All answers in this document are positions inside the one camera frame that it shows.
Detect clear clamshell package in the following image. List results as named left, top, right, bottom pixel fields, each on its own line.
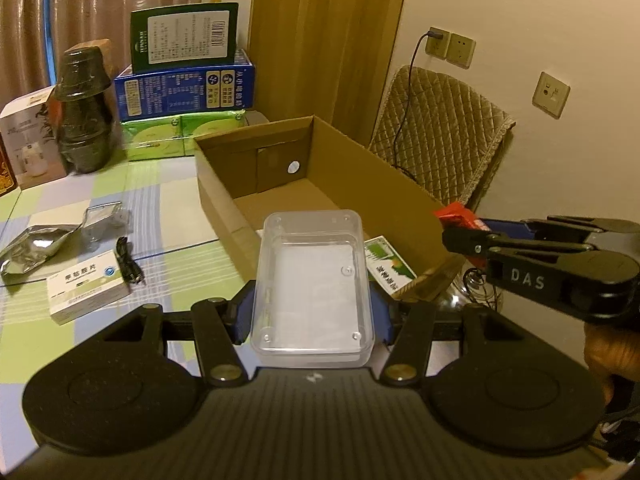
left=82, top=201, right=132, bottom=240

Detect brown box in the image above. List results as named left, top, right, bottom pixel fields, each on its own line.
left=99, top=38, right=121, bottom=79

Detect blue carton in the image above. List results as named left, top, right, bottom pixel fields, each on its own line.
left=113, top=49, right=255, bottom=122

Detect white medicine box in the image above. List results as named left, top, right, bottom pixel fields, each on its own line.
left=47, top=248, right=131, bottom=325

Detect chair with quilted cover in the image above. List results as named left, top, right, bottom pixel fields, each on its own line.
left=368, top=64, right=516, bottom=211

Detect wooden wardrobe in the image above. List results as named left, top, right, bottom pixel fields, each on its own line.
left=247, top=0, right=412, bottom=149

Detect clear plastic box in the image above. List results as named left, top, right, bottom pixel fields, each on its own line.
left=249, top=209, right=376, bottom=369

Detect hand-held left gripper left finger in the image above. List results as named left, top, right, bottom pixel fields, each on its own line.
left=102, top=282, right=257, bottom=387

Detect white appliance box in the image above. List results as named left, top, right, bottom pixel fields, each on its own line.
left=0, top=84, right=69, bottom=191

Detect dark green carton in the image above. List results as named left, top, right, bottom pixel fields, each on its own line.
left=129, top=2, right=240, bottom=74

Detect beige wall socket plate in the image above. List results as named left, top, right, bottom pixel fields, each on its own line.
left=532, top=71, right=571, bottom=120

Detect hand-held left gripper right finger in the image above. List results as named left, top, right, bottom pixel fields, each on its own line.
left=372, top=285, right=531, bottom=387

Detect green medicine box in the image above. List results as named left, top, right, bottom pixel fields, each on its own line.
left=363, top=234, right=419, bottom=294

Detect red snack packet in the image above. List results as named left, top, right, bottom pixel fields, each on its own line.
left=433, top=202, right=484, bottom=234

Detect wall outlet with plug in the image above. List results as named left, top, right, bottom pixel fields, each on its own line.
left=425, top=27, right=451, bottom=59

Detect beige curtains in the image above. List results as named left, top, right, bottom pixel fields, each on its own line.
left=0, top=0, right=206, bottom=107

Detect charger cable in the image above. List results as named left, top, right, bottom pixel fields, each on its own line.
left=394, top=31, right=442, bottom=173

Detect stacked black flower pots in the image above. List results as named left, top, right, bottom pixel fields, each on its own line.
left=51, top=44, right=114, bottom=176

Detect black cable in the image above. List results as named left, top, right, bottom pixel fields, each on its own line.
left=114, top=236, right=146, bottom=286

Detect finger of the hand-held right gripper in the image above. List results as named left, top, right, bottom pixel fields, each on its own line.
left=442, top=228, right=596, bottom=261
left=477, top=216, right=640, bottom=243

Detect person's right hand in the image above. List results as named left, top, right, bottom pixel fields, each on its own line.
left=584, top=323, right=640, bottom=406

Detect checkered cloth desktop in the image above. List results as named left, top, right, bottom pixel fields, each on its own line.
left=0, top=152, right=261, bottom=411

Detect beige wall outlet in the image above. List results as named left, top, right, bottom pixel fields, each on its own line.
left=446, top=32, right=476, bottom=69

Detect red gift box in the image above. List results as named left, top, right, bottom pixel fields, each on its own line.
left=0, top=137, right=21, bottom=196

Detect cardboard box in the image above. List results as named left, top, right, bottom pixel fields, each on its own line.
left=193, top=114, right=466, bottom=302

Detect light green tissue pack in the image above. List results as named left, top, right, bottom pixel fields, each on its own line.
left=121, top=109, right=251, bottom=162

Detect silver foil bag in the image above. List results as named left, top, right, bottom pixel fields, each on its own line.
left=0, top=222, right=86, bottom=279

